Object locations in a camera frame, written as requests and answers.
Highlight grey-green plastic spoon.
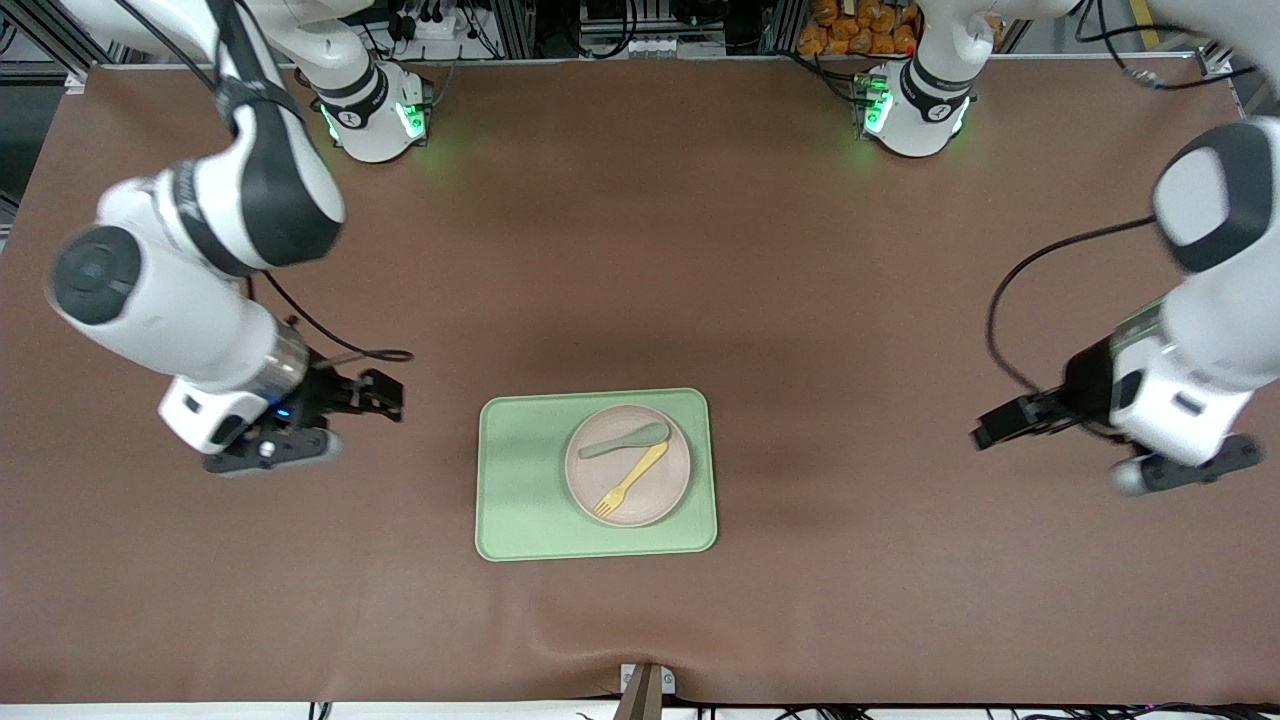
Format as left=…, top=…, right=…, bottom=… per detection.
left=577, top=420, right=672, bottom=461

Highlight yellow plastic fork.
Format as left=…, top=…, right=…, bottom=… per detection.
left=594, top=442, right=669, bottom=519

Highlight white connector row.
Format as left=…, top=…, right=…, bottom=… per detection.
left=588, top=35, right=673, bottom=59

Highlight white power strip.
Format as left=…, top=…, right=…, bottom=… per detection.
left=398, top=8, right=471, bottom=43

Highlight brown table mat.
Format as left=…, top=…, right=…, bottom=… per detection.
left=0, top=58, right=1280, bottom=706

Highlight beige round plate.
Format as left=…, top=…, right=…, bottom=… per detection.
left=564, top=405, right=693, bottom=529

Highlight orange lumpy objects pile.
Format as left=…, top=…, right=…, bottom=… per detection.
left=797, top=0, right=921, bottom=57

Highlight aluminium frame post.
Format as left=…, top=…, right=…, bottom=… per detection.
left=497, top=0, right=536, bottom=59
left=762, top=0, right=801, bottom=56

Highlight metal table edge clamp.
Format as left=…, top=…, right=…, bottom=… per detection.
left=618, top=662, right=677, bottom=720

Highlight aluminium diagonal frame strut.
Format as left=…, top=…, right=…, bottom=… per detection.
left=0, top=15, right=93, bottom=79
left=1195, top=40, right=1246, bottom=81

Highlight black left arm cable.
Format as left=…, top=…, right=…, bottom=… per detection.
left=985, top=0, right=1256, bottom=401

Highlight light green rectangular tray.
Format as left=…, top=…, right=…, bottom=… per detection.
left=475, top=388, right=719, bottom=563

